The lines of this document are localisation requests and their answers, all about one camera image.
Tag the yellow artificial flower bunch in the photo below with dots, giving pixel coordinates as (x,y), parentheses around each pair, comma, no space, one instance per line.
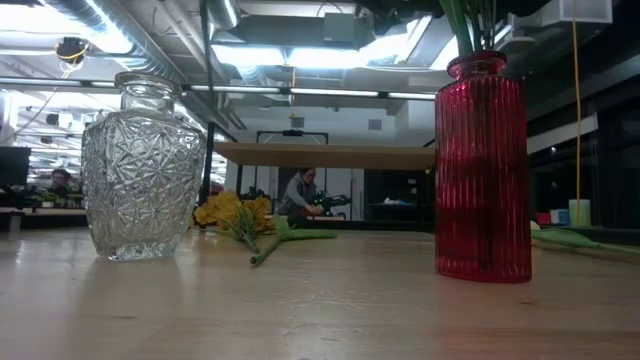
(220,207)

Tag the red ribbed glass vase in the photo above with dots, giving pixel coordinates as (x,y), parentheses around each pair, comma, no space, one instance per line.
(482,175)

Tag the clear cut-glass vase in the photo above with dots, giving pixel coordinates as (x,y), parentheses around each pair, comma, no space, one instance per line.
(142,190)

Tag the pink artificial blossom spray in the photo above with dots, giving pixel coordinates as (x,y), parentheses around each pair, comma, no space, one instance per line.
(204,40)

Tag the red artificial tulip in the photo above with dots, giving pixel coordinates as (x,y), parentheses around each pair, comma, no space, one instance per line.
(460,25)

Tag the pink artificial tulip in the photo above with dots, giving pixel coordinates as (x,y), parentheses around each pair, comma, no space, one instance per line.
(475,30)

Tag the white artificial blossom spray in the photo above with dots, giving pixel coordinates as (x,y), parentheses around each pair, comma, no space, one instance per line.
(489,20)

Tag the cream artificial tulip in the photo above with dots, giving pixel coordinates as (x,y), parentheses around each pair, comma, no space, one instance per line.
(565,239)

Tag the background black robot arm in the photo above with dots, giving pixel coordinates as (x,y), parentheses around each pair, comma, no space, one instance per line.
(332,202)

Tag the wooden shelf with black legs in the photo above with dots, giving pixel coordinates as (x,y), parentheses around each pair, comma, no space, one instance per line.
(320,156)

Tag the person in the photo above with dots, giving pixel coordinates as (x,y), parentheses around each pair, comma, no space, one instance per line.
(299,195)
(61,181)

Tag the red box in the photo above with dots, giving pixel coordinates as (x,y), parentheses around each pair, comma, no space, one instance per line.
(544,218)

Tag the blue box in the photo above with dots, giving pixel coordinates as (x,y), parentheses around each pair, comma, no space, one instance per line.
(564,217)

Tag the pale green cylinder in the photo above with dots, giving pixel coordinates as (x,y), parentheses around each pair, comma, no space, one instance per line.
(580,212)

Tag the background wooden desk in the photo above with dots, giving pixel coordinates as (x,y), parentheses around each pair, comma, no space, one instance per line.
(50,211)

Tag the black monitor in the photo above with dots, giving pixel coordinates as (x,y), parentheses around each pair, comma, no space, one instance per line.
(15,165)

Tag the background black gantry frame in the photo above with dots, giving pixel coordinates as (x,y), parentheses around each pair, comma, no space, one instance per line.
(292,133)

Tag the grey square wall vent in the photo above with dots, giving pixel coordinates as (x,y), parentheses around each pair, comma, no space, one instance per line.
(297,123)
(375,124)

